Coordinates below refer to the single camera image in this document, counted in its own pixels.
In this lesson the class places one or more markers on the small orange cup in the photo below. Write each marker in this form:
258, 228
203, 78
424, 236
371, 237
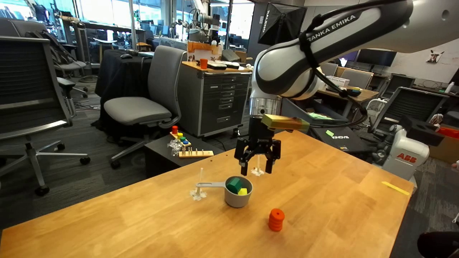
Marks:
205, 64

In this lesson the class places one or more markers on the white ABB robot part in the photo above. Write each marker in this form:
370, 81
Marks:
404, 158

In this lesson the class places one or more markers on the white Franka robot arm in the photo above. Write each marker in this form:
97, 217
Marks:
335, 44

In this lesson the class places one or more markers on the black mesh office chair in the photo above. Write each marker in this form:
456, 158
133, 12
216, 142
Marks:
30, 81

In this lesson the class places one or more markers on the dark computer monitor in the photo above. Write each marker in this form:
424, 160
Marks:
378, 58

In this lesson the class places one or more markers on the black bracket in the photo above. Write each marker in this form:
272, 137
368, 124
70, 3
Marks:
424, 131

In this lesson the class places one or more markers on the round wooden desk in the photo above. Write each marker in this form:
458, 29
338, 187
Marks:
368, 95

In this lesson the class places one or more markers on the black box green label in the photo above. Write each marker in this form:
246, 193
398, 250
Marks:
354, 144

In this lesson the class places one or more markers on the wooden peg board toy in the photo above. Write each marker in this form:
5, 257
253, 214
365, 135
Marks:
196, 154

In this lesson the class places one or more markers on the black side stool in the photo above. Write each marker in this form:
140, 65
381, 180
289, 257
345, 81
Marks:
159, 155

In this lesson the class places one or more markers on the cardboard box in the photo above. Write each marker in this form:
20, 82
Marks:
447, 151

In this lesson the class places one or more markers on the black rounded object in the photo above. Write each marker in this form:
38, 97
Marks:
438, 246

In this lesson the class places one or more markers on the clear plastic bag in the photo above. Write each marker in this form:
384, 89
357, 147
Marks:
173, 147

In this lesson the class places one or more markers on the grey office chair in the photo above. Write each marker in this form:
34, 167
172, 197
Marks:
137, 110

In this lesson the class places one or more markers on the yellow cube block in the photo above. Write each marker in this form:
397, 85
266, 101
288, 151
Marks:
243, 193

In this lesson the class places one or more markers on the black mesh chair back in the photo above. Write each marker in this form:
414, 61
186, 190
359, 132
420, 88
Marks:
411, 105

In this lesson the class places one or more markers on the olive wrist camera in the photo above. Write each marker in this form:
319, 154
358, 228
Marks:
288, 122

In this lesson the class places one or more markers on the black cloth cover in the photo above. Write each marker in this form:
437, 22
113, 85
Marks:
123, 72

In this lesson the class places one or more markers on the orange white box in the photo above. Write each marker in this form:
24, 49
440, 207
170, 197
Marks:
202, 48

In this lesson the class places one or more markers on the red box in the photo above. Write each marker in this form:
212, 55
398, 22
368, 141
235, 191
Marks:
450, 131

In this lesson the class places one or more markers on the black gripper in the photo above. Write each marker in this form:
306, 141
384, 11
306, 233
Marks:
259, 134

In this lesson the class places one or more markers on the yellow tape strip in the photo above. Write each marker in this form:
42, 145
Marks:
397, 188

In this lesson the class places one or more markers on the grey drawer cabinet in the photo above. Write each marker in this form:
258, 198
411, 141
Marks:
210, 102

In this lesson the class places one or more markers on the grey cup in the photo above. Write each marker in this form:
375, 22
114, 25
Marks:
238, 201

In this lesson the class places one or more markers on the colourful shape sorter toy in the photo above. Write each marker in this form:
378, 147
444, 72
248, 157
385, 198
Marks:
182, 140

